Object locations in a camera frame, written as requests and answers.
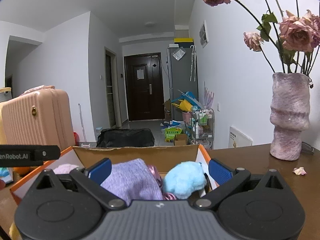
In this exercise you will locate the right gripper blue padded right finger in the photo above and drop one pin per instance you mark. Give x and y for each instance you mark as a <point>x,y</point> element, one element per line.
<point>220,172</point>

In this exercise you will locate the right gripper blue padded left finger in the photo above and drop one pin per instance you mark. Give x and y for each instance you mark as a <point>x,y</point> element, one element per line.
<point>99,171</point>

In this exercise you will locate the purple knitted cloth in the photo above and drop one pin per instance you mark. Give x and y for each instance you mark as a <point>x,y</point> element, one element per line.
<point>132,180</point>

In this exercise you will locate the lilac fluffy towel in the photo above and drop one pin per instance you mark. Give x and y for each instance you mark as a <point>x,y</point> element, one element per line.
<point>64,168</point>

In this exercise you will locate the light blue plush monster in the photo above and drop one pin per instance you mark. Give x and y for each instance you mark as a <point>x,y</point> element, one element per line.
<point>184,179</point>

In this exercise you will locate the pink satin item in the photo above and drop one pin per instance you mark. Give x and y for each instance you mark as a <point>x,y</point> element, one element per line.
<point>159,180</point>

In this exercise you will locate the orange fruit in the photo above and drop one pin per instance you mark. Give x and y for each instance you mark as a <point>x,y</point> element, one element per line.
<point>21,170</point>

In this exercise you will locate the blue tissue pack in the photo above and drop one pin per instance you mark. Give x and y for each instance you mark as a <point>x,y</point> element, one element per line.
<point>6,175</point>

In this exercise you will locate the red cardboard fruit box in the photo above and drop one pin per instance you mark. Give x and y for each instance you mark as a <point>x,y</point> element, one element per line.
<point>164,158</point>

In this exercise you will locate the black duffel bag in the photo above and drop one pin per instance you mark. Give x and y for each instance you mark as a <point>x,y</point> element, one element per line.
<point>117,138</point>

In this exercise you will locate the metal trolley with bottles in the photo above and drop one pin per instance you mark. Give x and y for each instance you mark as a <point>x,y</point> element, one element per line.
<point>201,127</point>

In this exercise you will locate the pink ribbed suitcase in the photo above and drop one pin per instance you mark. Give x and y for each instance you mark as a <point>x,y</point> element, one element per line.
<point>39,116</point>

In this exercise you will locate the fallen pink petal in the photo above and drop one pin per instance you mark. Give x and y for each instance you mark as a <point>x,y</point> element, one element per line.
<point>299,171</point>

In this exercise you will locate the pink textured vase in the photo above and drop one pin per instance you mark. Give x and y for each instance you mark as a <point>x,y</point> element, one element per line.
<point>290,109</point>

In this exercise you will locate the dark front door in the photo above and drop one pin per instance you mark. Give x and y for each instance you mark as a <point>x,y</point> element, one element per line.
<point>144,87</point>

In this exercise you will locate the grey refrigerator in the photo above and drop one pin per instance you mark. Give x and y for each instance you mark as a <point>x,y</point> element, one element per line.
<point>182,77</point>

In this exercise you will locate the dried pink rose bouquet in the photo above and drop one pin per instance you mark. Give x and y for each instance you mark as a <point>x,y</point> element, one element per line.
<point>295,36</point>

